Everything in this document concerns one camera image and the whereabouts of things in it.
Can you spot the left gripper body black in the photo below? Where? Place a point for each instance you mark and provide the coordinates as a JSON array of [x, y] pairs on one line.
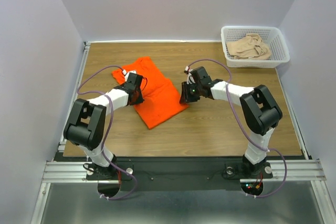
[[139, 98]]

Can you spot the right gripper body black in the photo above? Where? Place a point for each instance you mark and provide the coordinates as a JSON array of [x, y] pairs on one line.
[[199, 85]]

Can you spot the orange t-shirt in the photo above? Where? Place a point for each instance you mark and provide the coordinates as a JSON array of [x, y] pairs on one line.
[[161, 97]]

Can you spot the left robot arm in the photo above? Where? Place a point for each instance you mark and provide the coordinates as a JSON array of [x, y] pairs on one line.
[[86, 121]]

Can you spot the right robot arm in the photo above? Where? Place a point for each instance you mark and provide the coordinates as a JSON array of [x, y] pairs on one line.
[[255, 110]]

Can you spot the white plastic laundry basket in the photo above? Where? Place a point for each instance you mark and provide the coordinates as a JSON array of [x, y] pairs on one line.
[[272, 36]]

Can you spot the beige t-shirt in basket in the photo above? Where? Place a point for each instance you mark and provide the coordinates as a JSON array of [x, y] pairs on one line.
[[251, 47]]

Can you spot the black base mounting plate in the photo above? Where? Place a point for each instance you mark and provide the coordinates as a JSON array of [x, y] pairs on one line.
[[190, 173]]

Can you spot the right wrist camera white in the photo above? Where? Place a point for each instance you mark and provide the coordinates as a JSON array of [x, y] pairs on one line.
[[190, 79]]

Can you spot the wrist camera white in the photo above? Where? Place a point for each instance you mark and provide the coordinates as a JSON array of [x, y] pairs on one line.
[[190, 79], [127, 73]]

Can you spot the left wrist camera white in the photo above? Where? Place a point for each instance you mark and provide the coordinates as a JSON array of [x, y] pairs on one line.
[[127, 73]]

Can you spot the aluminium frame rail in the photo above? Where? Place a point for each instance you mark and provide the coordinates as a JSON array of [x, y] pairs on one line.
[[296, 193]]

